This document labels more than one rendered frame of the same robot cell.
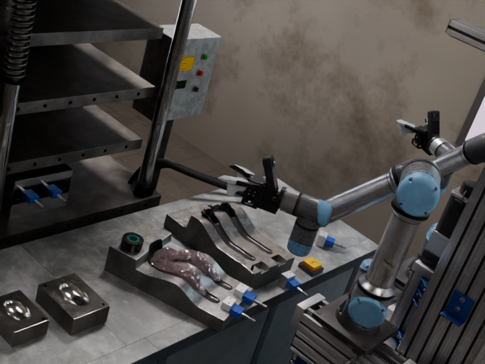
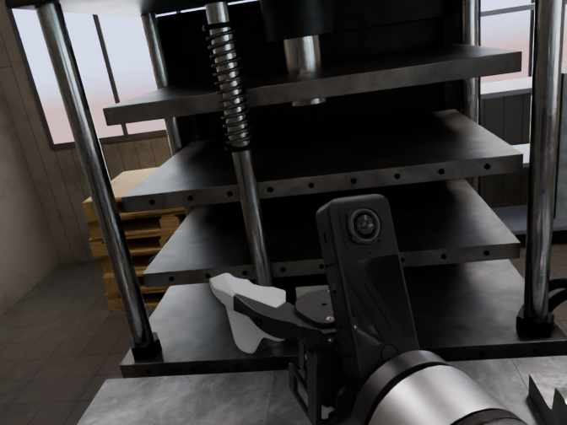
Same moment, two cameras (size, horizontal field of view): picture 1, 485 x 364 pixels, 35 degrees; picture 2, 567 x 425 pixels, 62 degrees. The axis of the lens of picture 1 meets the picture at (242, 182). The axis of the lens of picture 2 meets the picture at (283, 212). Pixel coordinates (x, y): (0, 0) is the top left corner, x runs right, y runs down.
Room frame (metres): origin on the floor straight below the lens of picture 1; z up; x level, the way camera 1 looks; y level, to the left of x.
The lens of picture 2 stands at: (1.95, -0.30, 1.65)
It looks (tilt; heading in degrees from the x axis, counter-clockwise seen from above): 20 degrees down; 64
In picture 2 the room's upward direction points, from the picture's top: 9 degrees counter-clockwise
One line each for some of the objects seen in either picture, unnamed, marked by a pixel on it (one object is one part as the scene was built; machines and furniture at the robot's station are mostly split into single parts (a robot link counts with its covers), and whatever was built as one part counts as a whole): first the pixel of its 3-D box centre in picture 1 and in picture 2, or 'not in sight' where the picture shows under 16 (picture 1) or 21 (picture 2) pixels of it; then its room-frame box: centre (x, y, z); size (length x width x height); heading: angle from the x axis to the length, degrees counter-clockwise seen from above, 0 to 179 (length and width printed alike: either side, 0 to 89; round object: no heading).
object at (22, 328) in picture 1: (15, 317); not in sight; (1.92, 0.56, 0.83); 0.17 x 0.13 x 0.06; 55
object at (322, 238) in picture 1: (331, 242); not in sight; (3.03, -0.46, 0.83); 0.13 x 0.05 x 0.05; 84
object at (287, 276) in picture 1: (295, 286); not in sight; (2.60, -0.33, 0.83); 0.13 x 0.05 x 0.05; 53
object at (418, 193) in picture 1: (392, 248); not in sight; (2.05, -0.49, 1.41); 0.15 x 0.12 x 0.55; 173
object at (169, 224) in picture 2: not in sight; (189, 228); (2.77, 3.02, 0.42); 1.18 x 0.81 x 0.83; 147
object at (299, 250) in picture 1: (303, 235); not in sight; (2.10, -0.23, 1.34); 0.11 x 0.08 x 0.11; 173
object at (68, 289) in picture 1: (72, 302); not in sight; (2.07, 0.42, 0.84); 0.20 x 0.15 x 0.07; 55
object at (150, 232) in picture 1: (181, 273); not in sight; (2.40, 0.12, 0.86); 0.50 x 0.26 x 0.11; 73
